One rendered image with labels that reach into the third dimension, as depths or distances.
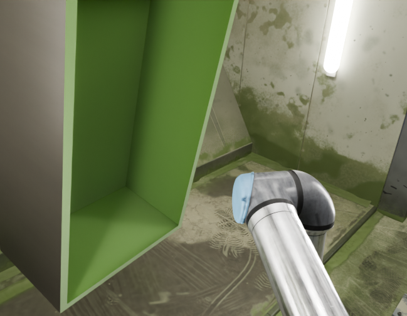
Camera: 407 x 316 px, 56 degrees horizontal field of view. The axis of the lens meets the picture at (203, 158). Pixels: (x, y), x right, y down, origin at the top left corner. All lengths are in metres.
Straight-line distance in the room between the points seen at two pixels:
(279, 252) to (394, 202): 2.19
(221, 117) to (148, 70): 1.68
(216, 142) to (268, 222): 2.22
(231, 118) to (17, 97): 2.37
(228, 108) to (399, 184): 1.40
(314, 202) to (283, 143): 2.23
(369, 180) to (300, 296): 2.23
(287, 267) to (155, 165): 0.98
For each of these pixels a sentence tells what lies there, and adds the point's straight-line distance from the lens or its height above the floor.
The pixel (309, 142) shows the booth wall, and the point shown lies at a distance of 3.02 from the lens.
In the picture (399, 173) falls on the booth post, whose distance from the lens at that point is 2.83.
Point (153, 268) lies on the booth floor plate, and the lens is 2.10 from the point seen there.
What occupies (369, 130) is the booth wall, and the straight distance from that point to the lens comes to 2.81.
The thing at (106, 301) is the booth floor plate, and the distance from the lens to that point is 1.96.
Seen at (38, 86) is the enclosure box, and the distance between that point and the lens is 0.93.
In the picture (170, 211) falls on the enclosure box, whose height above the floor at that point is 0.51.
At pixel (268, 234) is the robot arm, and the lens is 0.80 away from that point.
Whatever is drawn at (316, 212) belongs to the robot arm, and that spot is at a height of 0.96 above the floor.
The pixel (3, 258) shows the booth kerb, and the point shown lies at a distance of 2.18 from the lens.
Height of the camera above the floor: 1.45
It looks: 26 degrees down
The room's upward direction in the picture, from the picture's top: 4 degrees clockwise
